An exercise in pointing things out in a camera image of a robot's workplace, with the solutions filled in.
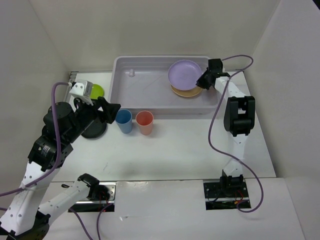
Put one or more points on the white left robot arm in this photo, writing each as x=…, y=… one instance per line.
x=27, y=218

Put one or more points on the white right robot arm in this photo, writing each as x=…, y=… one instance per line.
x=238, y=119

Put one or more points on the yellow plate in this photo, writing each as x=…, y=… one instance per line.
x=187, y=93

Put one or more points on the purple plate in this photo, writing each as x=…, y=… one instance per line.
x=183, y=74

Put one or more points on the blue cup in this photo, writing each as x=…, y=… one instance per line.
x=124, y=120

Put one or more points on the lavender plastic bin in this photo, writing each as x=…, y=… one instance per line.
x=140, y=82

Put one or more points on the green plate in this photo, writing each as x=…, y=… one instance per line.
x=96, y=92

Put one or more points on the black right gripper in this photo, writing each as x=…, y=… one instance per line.
x=200, y=82

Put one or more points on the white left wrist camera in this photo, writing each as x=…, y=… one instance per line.
x=82, y=89

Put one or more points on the pink cup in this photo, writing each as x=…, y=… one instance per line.
x=145, y=119

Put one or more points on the black plate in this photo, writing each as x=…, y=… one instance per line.
x=95, y=130

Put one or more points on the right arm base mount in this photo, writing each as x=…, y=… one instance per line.
x=225, y=198

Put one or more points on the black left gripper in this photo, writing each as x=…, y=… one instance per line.
x=111, y=109

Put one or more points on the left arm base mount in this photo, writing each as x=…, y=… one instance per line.
x=103, y=196

